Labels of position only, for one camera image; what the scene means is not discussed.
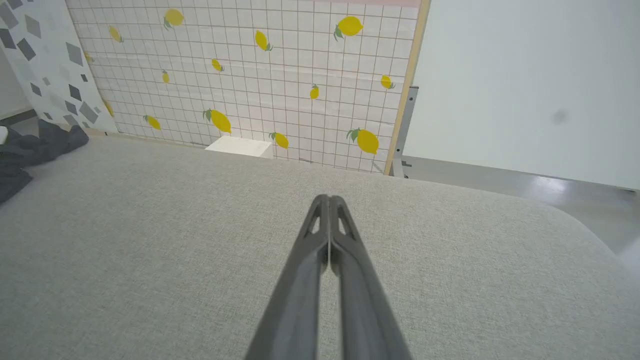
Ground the lemon print grid partition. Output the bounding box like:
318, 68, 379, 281
65, 0, 432, 176

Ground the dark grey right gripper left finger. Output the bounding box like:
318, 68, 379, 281
245, 195, 331, 360

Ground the grey fabric sofa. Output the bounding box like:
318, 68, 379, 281
0, 134, 640, 360

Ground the grey shard pattern panel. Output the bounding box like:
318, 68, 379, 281
0, 0, 119, 134

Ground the white box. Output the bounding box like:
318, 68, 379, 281
205, 136, 274, 160

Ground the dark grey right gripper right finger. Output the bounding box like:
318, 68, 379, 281
329, 195, 414, 360

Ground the white shirt with black sleeves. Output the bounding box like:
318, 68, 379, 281
0, 120, 90, 204

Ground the grey metal partition foot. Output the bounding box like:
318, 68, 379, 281
391, 86, 420, 179

